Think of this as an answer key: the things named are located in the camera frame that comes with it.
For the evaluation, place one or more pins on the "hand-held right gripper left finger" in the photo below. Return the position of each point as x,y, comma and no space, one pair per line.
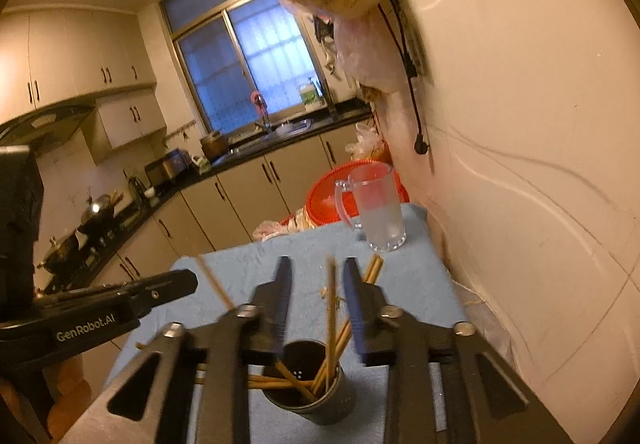
284,294

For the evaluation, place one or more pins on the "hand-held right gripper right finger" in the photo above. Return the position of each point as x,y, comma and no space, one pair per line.
350,294

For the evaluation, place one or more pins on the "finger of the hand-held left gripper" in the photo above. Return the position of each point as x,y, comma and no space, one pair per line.
165,286

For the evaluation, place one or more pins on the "tan wooden chopstick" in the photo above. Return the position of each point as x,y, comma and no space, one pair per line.
215,284
331,304

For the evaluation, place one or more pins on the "pile of wooden chopsticks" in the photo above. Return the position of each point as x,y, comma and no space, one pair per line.
295,381

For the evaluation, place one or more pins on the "dark perforated chopstick holder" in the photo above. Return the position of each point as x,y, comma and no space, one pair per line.
325,404

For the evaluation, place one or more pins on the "blue towel table cover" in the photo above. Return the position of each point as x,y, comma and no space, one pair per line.
310,254

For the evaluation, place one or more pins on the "lidded cooking pot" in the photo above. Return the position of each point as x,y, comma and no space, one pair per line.
60,254

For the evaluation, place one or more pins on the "crumpled plastic bag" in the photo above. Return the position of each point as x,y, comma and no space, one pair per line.
367,143
275,230

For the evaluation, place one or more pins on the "black wok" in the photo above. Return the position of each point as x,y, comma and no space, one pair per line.
97,214

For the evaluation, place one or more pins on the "clear glass pitcher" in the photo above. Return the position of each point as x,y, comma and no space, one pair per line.
380,209

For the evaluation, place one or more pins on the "red plastic basin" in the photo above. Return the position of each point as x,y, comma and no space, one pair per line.
322,204

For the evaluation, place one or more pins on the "steel kettle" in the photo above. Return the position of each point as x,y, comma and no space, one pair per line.
136,188

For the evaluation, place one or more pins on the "range hood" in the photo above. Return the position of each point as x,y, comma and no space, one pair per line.
45,123

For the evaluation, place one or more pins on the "beige lower kitchen cabinets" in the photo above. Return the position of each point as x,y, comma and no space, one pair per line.
235,194

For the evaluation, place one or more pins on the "beige kitchen cabinets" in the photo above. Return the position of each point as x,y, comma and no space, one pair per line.
235,194
65,58

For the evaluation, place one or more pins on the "steel rice cooker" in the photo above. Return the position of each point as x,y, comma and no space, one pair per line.
167,167

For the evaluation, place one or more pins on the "brown pot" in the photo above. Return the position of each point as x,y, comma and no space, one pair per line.
214,146

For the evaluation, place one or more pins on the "black kitchen countertop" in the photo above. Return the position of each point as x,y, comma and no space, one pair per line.
280,136

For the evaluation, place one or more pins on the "beige upper kitchen cabinets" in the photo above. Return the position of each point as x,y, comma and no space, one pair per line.
65,58

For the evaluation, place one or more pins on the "sink faucet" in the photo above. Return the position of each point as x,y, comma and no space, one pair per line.
265,121

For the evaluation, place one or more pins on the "pink cloth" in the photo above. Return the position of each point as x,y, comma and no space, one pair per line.
257,99

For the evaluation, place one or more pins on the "green detergent bottle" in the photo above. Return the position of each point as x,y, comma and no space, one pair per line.
310,94

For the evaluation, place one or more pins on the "white hanging plastic bag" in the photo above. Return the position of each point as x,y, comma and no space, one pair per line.
372,58

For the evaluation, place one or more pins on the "kitchen window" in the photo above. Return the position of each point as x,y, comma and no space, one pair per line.
235,53

